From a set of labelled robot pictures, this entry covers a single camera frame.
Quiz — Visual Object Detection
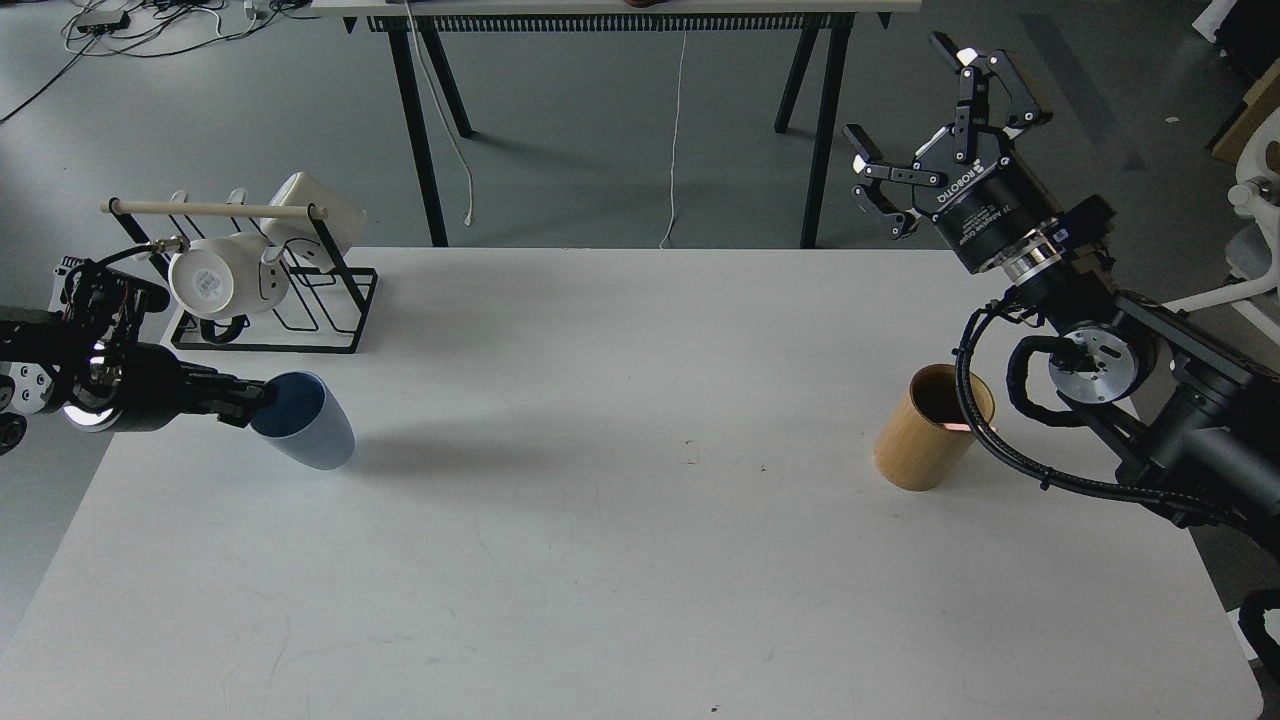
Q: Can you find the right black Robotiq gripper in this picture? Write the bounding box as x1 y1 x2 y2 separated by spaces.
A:
844 31 1062 274

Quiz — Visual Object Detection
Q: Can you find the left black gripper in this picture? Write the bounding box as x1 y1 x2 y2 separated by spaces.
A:
61 343 276 433

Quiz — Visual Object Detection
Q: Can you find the light blue plastic cup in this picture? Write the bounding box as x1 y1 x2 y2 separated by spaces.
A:
250 372 356 471

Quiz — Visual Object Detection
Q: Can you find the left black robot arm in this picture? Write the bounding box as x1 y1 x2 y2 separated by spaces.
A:
1 236 279 454

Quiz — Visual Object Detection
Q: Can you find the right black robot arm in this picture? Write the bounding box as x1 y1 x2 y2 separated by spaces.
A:
844 32 1277 559

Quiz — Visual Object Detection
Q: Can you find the white mug with face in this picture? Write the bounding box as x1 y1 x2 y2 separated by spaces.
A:
166 232 289 322

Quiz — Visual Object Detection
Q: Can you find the bamboo cylindrical holder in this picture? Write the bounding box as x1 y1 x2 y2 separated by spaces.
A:
873 364 977 492

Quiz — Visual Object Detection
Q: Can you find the white office chair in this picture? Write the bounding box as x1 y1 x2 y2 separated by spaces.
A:
1166 117 1279 343

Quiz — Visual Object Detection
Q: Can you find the black trestle background table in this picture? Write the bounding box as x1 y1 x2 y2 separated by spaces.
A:
310 0 922 249

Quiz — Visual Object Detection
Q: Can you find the black wire mug rack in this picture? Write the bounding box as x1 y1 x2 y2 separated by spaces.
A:
100 196 379 354

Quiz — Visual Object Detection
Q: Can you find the white hanging cable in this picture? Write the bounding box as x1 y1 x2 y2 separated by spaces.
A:
658 29 689 250

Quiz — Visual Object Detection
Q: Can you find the floor cables and power strip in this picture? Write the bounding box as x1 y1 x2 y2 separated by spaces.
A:
0 0 314 126

